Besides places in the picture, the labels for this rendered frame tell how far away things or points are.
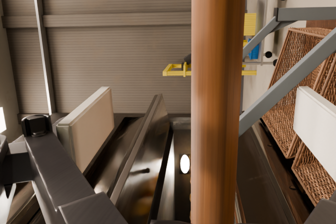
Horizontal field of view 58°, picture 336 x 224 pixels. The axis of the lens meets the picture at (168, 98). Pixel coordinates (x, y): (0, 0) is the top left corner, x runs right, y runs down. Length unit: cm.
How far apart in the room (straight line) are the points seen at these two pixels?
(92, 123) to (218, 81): 7
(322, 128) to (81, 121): 12
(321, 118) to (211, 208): 9
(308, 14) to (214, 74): 92
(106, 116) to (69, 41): 839
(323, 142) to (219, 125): 5
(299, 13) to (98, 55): 751
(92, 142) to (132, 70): 801
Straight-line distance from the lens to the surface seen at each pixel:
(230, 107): 18
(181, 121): 178
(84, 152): 16
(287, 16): 106
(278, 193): 105
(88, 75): 853
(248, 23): 632
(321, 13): 109
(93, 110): 17
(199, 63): 17
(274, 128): 156
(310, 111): 19
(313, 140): 18
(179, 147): 184
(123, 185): 87
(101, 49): 830
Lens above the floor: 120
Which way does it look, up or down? 5 degrees up
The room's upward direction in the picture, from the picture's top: 90 degrees counter-clockwise
